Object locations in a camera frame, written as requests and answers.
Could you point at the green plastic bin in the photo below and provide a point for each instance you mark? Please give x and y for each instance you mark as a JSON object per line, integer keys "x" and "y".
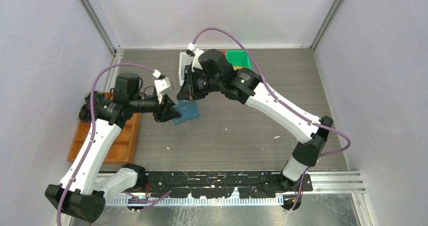
{"x": 238, "y": 59}

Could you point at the white plastic bin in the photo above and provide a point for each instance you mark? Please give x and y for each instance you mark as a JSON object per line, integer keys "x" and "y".
{"x": 184, "y": 60}

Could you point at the blue leather card holder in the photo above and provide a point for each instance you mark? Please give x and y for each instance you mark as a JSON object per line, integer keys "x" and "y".
{"x": 189, "y": 110}

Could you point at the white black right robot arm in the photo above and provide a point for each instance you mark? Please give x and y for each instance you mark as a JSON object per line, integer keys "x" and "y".
{"x": 310, "y": 131}

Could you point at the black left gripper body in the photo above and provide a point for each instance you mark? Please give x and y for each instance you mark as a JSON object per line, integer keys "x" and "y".
{"x": 158, "y": 111}

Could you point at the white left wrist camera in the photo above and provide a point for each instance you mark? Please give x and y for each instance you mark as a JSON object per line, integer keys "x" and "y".
{"x": 163, "y": 87}

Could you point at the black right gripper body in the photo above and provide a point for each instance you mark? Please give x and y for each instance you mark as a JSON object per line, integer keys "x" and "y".
{"x": 199, "y": 86}

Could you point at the black round object behind tray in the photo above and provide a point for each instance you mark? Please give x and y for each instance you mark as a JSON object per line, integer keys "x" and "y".
{"x": 85, "y": 113}

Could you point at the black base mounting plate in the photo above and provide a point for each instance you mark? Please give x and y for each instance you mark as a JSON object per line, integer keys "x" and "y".
{"x": 218, "y": 184}

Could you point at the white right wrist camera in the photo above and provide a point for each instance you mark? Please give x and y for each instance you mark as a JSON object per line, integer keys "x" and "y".
{"x": 194, "y": 52}

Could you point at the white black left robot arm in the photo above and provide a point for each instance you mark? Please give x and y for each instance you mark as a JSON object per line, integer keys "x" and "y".
{"x": 78, "y": 194}

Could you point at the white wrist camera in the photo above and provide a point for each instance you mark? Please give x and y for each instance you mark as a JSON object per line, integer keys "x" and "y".
{"x": 194, "y": 52}
{"x": 163, "y": 87}

